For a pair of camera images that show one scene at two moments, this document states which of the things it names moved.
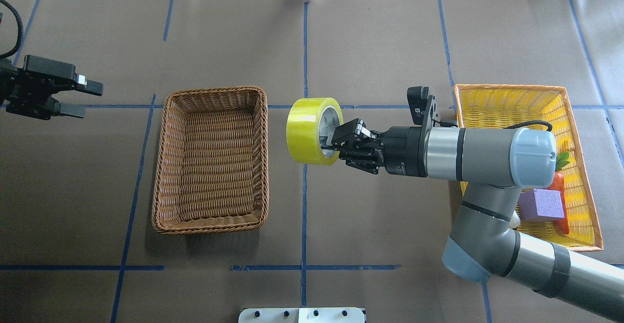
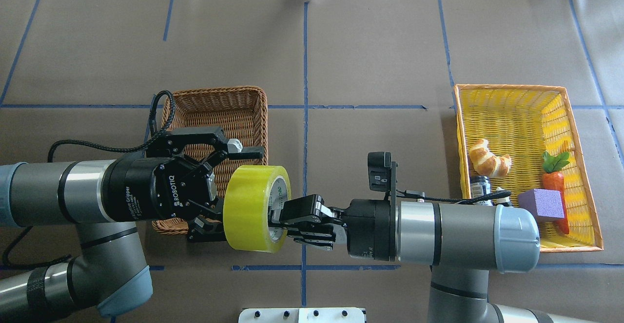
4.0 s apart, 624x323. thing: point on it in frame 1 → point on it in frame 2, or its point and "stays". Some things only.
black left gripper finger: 74,110 → 203,229
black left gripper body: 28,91 → 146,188
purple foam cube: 536,205 stays
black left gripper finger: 81,83 → 235,150
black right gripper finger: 369,161 → 320,235
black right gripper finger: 353,135 → 309,210
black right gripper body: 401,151 → 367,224
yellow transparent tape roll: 311,122 → 253,197
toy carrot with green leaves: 561,224 stays
